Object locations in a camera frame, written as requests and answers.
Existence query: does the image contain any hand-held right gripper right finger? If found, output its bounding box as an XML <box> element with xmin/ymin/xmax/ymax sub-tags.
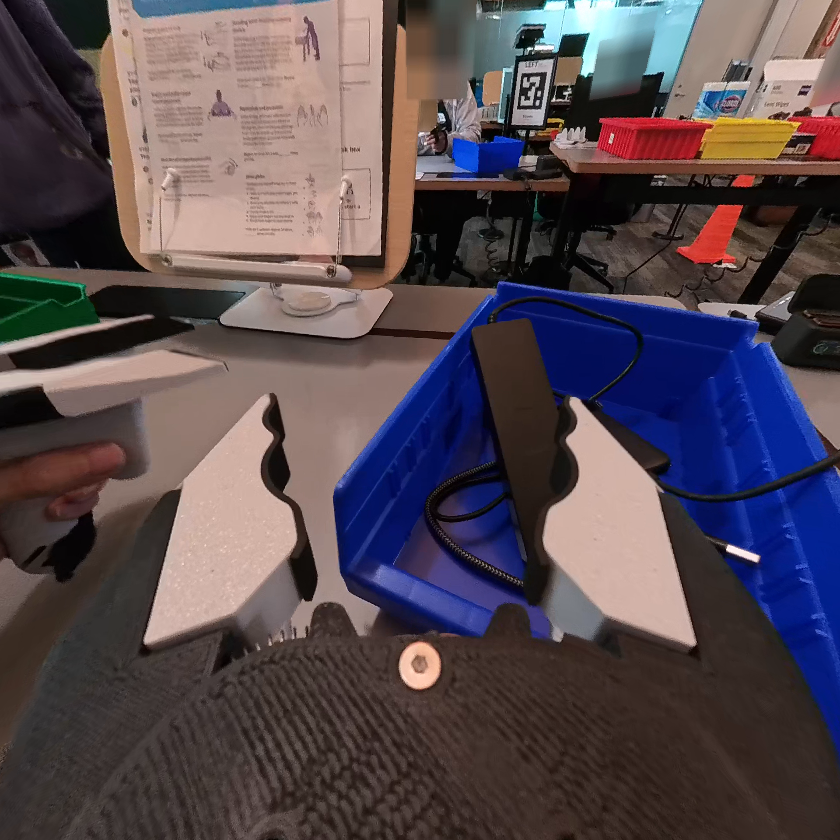
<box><xmin>524</xmin><ymin>395</ymin><xmax>698</xmax><ymax>652</ymax></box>

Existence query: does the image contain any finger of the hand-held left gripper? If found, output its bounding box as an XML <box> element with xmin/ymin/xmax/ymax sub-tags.
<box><xmin>0</xmin><ymin>314</ymin><xmax>196</xmax><ymax>370</ymax></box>
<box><xmin>0</xmin><ymin>348</ymin><xmax>228</xmax><ymax>419</ymax></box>

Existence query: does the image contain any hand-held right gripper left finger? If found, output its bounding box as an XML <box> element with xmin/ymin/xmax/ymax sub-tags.
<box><xmin>143</xmin><ymin>394</ymin><xmax>319</xmax><ymax>651</ymax></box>

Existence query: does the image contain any green plastic bin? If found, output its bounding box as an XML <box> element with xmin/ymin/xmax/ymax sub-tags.
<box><xmin>0</xmin><ymin>272</ymin><xmax>101</xmax><ymax>342</ymax></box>

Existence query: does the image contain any large blue plastic bin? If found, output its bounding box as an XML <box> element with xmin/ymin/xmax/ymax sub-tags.
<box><xmin>333</xmin><ymin>281</ymin><xmax>840</xmax><ymax>756</ymax></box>

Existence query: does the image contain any black multi-port usb hub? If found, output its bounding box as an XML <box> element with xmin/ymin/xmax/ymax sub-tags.
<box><xmin>471</xmin><ymin>318</ymin><xmax>578</xmax><ymax>565</ymax></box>

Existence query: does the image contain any person's left hand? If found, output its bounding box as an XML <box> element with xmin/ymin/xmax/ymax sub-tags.
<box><xmin>0</xmin><ymin>441</ymin><xmax>127</xmax><ymax>522</ymax></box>

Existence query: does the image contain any printed instruction sheet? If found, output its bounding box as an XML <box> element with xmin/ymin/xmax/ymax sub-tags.
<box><xmin>108</xmin><ymin>0</ymin><xmax>343</xmax><ymax>257</ymax></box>

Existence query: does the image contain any black battery charger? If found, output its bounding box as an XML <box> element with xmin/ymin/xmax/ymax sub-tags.
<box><xmin>755</xmin><ymin>274</ymin><xmax>840</xmax><ymax>370</ymax></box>

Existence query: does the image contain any orange cone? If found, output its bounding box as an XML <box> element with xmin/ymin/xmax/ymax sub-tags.
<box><xmin>676</xmin><ymin>174</ymin><xmax>756</xmax><ymax>265</ymax></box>

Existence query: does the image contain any wooden document stand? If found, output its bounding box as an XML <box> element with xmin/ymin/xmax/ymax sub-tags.
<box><xmin>100</xmin><ymin>0</ymin><xmax>420</xmax><ymax>339</ymax></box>

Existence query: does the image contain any red plastic bin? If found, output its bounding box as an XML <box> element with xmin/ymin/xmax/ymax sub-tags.
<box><xmin>796</xmin><ymin>117</ymin><xmax>840</xmax><ymax>160</ymax></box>
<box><xmin>598</xmin><ymin>117</ymin><xmax>714</xmax><ymax>160</ymax></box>

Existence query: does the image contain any small blue plastic bin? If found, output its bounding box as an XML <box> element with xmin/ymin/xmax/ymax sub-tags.
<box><xmin>451</xmin><ymin>136</ymin><xmax>526</xmax><ymax>176</ymax></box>

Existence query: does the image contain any yellow plastic bin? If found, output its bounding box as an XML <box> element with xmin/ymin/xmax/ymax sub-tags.
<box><xmin>699</xmin><ymin>118</ymin><xmax>802</xmax><ymax>160</ymax></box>

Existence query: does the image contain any blue white wipes pack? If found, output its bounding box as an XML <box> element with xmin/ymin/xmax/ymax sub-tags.
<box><xmin>692</xmin><ymin>82</ymin><xmax>747</xmax><ymax>120</ymax></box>

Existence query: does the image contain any marker sign on stand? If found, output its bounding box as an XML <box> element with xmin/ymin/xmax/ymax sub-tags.
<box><xmin>505</xmin><ymin>54</ymin><xmax>559</xmax><ymax>131</ymax></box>

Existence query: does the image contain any white cardboard box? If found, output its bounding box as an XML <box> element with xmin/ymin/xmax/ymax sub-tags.
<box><xmin>761</xmin><ymin>59</ymin><xmax>826</xmax><ymax>120</ymax></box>

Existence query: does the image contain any black desk cable flap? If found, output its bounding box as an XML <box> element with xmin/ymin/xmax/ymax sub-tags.
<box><xmin>88</xmin><ymin>285</ymin><xmax>247</xmax><ymax>322</ymax></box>

